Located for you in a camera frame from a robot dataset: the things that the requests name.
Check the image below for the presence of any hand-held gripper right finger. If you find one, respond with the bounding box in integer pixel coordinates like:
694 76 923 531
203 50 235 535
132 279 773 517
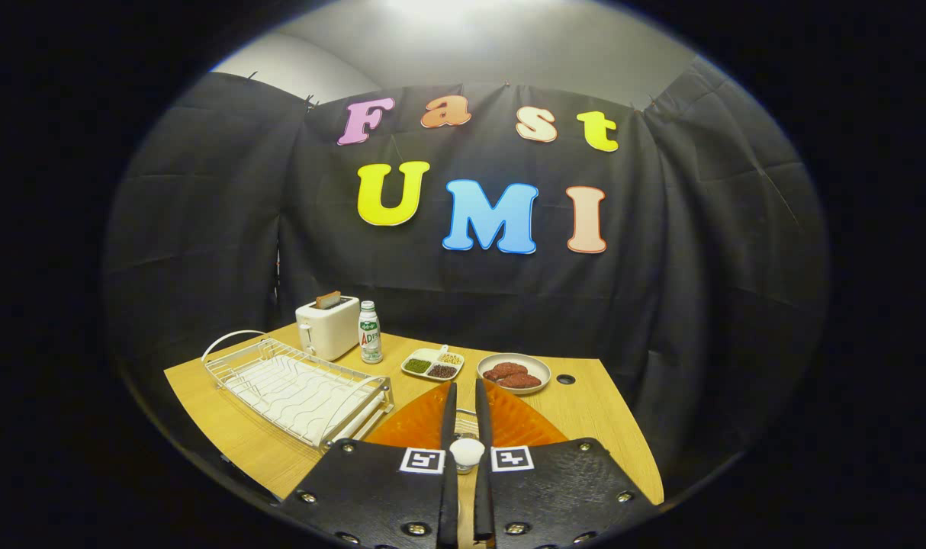
474 377 658 549

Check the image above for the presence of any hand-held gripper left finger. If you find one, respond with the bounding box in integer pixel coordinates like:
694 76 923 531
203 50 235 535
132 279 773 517
280 381 461 549

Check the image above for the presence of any white wire dish rack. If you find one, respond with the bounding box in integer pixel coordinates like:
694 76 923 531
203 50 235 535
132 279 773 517
201 329 395 450

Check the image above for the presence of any white divided dish with beans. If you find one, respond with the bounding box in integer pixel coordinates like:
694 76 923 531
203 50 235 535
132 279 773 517
400 345 466 382

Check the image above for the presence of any beige plate with meat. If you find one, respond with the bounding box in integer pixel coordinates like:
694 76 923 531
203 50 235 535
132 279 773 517
477 352 552 396

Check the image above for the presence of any white bottle green label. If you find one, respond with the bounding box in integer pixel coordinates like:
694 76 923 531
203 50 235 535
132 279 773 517
358 300 384 365

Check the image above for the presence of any white toaster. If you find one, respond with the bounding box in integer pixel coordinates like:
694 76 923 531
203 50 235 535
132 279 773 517
295 295 362 362

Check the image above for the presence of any black backdrop cloth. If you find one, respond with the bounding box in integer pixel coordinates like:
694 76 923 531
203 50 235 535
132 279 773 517
103 57 830 489

